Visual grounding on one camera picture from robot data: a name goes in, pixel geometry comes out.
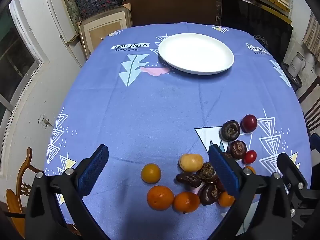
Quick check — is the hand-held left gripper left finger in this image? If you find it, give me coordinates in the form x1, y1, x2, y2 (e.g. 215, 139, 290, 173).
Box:
25, 144, 111, 240

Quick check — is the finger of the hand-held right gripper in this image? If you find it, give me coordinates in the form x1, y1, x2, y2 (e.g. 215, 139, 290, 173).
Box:
277, 152, 308, 200

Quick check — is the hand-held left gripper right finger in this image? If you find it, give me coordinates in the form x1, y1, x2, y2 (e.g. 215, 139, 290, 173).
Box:
208, 144, 293, 240

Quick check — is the dark water chestnut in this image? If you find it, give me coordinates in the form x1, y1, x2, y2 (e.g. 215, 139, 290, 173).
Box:
199, 182, 222, 205
196, 162, 217, 182
219, 120, 241, 142
229, 140, 247, 160

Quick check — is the small orange mandarin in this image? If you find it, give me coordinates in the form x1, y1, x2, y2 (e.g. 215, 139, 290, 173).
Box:
218, 191, 236, 207

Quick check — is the orange mandarin with stem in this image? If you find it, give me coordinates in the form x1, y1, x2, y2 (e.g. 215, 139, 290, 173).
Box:
173, 191, 200, 214

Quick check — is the dark red plum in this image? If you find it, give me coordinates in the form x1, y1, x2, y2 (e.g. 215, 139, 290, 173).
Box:
240, 114, 258, 133

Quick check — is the yellow round fruit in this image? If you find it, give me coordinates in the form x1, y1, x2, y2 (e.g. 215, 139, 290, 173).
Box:
141, 163, 162, 183

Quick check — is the large orange mandarin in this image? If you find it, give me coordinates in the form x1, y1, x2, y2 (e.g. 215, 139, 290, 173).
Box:
147, 185, 174, 211

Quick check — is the white plate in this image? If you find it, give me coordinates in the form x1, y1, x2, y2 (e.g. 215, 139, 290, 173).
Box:
158, 33, 235, 75

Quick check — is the red cherry tomato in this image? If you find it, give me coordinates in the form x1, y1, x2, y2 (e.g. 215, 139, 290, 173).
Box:
243, 150, 257, 164

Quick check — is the pale yellow oval fruit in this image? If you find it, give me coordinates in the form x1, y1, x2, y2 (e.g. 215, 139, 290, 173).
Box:
179, 153, 204, 172

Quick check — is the dark brown date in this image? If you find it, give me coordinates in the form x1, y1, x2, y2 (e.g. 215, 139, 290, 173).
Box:
176, 172, 202, 188

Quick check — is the dark slatted wooden chair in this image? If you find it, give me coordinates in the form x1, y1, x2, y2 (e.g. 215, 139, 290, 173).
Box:
297, 76, 320, 131

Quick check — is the brown carved wooden chair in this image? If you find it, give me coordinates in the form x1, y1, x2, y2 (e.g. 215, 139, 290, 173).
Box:
5, 147, 48, 238

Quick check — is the blue printed tablecloth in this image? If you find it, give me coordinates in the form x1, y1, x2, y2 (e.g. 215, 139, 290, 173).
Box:
44, 22, 313, 240

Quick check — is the black round stand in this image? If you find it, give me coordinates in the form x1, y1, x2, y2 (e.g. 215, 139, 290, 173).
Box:
281, 62, 303, 92

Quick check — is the white jug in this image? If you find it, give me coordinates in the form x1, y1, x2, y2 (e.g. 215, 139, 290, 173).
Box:
287, 51, 307, 77

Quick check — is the wooden framed picture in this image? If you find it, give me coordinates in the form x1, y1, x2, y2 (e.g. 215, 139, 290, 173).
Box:
77, 4, 133, 58

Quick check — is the window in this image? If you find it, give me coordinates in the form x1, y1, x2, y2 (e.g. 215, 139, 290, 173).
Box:
0, 5, 42, 116

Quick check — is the brick pattern board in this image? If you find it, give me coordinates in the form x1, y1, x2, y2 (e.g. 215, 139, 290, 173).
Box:
302, 11, 320, 53

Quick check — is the black glossy panel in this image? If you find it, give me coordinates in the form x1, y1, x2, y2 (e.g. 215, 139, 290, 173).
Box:
220, 0, 293, 63

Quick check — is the stack of patterned boxes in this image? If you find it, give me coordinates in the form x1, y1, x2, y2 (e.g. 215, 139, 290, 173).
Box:
72, 0, 123, 20

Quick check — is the brown board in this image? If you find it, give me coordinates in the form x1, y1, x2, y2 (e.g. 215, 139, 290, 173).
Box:
129, 0, 222, 27

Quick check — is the green marble slab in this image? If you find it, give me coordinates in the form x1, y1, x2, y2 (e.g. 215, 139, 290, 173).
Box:
59, 0, 83, 22

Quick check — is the wall socket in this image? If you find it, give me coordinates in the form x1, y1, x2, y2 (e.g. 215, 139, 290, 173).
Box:
38, 114, 54, 128

